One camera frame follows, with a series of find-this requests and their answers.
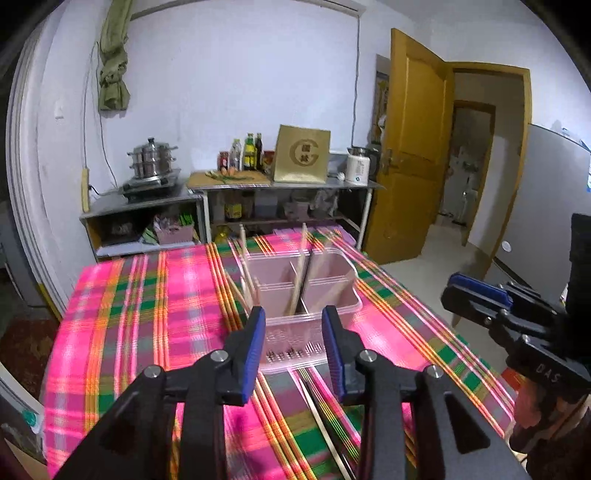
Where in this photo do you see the grey refrigerator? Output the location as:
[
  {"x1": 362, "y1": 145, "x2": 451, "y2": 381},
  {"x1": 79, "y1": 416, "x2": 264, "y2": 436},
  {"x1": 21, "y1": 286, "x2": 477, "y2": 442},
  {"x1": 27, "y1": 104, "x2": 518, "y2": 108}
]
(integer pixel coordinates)
[{"x1": 491, "y1": 121, "x2": 591, "y2": 298}]

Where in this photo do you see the person's right hand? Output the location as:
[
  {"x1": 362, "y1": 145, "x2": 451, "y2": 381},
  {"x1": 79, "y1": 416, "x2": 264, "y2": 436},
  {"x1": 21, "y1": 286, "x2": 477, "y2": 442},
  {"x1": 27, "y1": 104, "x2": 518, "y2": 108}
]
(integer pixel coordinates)
[{"x1": 509, "y1": 382, "x2": 583, "y2": 457}]

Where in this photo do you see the yellow label bottle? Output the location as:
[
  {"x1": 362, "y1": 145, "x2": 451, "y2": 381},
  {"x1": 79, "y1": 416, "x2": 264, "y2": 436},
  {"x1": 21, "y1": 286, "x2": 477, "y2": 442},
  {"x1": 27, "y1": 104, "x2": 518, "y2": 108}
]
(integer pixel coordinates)
[{"x1": 224, "y1": 191, "x2": 245, "y2": 222}]

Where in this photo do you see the gold paper bag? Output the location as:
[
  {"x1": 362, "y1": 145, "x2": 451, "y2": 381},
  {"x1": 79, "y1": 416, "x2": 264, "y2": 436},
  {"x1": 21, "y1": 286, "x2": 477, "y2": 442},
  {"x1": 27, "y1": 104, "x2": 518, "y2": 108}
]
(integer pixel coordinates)
[{"x1": 273, "y1": 124, "x2": 332, "y2": 185}]

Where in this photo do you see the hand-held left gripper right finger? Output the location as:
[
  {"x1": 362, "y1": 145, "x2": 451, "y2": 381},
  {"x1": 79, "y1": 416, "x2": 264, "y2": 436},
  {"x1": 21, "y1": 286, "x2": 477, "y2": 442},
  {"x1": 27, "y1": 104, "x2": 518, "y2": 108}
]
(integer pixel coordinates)
[{"x1": 322, "y1": 305, "x2": 529, "y2": 480}]

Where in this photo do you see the stainless steel steamer pot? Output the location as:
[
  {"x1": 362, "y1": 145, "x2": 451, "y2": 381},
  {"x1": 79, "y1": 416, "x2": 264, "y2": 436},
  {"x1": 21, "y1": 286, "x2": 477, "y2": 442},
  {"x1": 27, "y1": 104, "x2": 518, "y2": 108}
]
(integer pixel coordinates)
[{"x1": 127, "y1": 137, "x2": 179, "y2": 179}]

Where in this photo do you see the green hanging cloth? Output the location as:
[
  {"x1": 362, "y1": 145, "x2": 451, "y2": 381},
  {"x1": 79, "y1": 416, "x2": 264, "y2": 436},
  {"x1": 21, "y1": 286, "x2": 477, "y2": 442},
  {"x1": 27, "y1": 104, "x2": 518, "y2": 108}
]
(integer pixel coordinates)
[{"x1": 98, "y1": 0, "x2": 131, "y2": 112}]

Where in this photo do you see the thin wall cable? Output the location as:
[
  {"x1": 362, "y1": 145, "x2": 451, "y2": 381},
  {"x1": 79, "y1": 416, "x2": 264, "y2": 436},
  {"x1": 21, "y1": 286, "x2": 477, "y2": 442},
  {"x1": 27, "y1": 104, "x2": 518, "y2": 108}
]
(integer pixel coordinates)
[{"x1": 84, "y1": 41, "x2": 118, "y2": 191}]

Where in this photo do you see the white electric kettle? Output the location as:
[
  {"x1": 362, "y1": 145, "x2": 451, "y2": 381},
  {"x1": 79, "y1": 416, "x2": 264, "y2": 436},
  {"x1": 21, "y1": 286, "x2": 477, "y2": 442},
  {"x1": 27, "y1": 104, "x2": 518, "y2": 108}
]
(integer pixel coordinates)
[{"x1": 346, "y1": 146, "x2": 382, "y2": 187}]

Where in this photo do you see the pink plastic utensil holder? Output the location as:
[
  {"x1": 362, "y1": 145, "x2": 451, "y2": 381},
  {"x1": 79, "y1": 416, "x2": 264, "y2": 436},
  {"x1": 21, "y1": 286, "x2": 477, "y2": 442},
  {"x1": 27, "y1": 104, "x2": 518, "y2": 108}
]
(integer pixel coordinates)
[{"x1": 240, "y1": 247, "x2": 363, "y2": 376}]

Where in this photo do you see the wooden cutting board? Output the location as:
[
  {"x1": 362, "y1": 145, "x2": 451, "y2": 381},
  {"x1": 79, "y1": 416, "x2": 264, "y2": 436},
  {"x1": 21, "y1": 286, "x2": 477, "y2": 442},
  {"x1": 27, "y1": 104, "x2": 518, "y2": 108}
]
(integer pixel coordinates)
[{"x1": 186, "y1": 170, "x2": 271, "y2": 188}]

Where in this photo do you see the tall metal shelf table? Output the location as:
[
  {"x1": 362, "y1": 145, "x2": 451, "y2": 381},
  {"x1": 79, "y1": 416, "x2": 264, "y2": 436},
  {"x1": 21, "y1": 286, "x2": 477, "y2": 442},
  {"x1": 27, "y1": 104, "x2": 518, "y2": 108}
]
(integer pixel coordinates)
[{"x1": 187, "y1": 178, "x2": 387, "y2": 251}]

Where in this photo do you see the kettle wall cable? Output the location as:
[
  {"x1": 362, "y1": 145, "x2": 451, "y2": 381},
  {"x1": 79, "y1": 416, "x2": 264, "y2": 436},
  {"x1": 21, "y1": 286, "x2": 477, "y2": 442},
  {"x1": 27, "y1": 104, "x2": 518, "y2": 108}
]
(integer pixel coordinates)
[{"x1": 351, "y1": 13, "x2": 362, "y2": 149}]

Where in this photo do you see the black induction cooker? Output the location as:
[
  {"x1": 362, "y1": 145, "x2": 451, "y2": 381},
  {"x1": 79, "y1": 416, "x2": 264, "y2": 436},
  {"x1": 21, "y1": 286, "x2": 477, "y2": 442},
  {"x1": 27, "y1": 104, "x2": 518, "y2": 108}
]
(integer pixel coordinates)
[{"x1": 121, "y1": 168, "x2": 182, "y2": 203}]

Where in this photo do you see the yellow wooden door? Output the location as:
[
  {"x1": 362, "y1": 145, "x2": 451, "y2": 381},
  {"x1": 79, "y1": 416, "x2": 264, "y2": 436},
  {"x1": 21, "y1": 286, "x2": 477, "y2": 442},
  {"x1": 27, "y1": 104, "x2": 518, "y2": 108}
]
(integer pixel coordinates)
[{"x1": 360, "y1": 28, "x2": 456, "y2": 265}]

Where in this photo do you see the pink plastic basket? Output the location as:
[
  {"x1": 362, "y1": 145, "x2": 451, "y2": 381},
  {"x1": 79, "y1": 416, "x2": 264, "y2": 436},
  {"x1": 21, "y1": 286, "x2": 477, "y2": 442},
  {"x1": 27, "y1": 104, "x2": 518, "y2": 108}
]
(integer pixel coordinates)
[{"x1": 154, "y1": 223, "x2": 194, "y2": 245}]

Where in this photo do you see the pink plaid tablecloth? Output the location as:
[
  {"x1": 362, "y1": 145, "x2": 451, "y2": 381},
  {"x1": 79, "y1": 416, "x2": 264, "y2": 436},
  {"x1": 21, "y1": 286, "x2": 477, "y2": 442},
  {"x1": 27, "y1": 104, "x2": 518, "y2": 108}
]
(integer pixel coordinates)
[{"x1": 39, "y1": 226, "x2": 519, "y2": 480}]

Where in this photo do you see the wooden chopstick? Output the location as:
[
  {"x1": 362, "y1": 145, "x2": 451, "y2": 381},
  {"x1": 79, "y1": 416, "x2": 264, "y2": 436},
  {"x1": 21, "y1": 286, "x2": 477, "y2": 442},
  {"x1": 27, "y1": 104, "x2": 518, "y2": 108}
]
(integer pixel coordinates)
[
  {"x1": 239, "y1": 224, "x2": 254, "y2": 310},
  {"x1": 289, "y1": 223, "x2": 308, "y2": 316},
  {"x1": 225, "y1": 276, "x2": 251, "y2": 311}
]

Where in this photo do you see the low metal shelf table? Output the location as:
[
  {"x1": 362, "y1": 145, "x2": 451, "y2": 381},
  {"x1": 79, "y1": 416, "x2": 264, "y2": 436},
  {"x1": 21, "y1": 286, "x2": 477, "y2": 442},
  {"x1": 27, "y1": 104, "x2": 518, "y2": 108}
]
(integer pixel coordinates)
[{"x1": 79, "y1": 188, "x2": 206, "y2": 262}]

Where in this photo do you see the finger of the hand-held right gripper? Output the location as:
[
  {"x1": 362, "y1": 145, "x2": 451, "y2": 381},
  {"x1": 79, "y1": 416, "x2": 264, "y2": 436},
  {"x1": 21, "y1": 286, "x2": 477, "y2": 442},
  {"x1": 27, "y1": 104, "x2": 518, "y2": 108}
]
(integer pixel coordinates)
[
  {"x1": 449, "y1": 272, "x2": 514, "y2": 311},
  {"x1": 440, "y1": 284, "x2": 509, "y2": 332}
]

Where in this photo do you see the metal chopstick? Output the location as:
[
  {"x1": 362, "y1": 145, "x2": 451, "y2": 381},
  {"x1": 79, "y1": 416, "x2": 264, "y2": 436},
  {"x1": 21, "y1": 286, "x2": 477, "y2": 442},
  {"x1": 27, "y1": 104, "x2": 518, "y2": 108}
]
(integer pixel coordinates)
[{"x1": 298, "y1": 244, "x2": 316, "y2": 313}]

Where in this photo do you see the yellow door frame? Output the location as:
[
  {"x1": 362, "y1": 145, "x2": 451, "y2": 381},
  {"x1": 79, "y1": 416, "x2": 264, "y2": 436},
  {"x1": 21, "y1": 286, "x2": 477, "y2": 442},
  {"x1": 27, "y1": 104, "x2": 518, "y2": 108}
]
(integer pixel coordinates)
[{"x1": 449, "y1": 61, "x2": 533, "y2": 269}]

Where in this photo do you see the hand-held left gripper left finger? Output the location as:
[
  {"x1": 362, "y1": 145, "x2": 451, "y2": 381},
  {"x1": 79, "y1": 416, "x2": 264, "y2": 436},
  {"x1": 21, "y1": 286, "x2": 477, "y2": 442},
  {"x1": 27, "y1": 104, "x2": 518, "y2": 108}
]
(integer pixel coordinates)
[{"x1": 55, "y1": 305, "x2": 267, "y2": 480}]

